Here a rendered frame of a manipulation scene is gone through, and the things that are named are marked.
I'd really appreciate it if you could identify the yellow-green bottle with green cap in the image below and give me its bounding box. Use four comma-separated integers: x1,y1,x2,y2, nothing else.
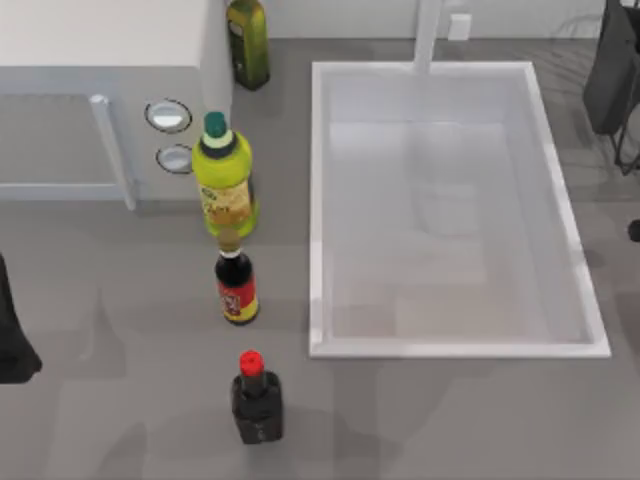
191,111,261,240

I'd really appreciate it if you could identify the dark green olive oil bottle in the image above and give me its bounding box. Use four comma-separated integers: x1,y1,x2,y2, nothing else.
225,0,272,92

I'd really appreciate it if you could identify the white wall socket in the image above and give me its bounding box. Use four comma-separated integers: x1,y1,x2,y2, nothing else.
448,12,472,42

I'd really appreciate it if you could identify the pale microwave oven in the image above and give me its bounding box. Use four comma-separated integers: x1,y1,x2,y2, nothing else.
0,0,235,216

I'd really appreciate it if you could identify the black bottle with red cap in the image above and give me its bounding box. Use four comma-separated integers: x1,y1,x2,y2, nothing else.
229,349,285,446

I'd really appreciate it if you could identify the white sink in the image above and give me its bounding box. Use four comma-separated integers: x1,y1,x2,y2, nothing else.
308,60,613,360

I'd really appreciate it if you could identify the small microwave knob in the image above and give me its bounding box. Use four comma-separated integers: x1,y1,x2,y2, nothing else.
155,143,196,176

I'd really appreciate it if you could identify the black chair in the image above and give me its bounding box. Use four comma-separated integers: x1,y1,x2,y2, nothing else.
582,0,640,176

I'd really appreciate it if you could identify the microwave door handle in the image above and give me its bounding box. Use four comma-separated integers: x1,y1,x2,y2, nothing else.
89,94,138,211

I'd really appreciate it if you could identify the dark bottle with red label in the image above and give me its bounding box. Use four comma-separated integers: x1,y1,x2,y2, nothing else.
214,228,261,327

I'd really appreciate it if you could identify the large microwave knob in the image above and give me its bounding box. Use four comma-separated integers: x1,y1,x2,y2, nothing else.
144,98,193,135

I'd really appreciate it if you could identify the tall white tap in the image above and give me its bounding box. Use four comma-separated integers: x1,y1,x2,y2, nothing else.
412,0,442,76

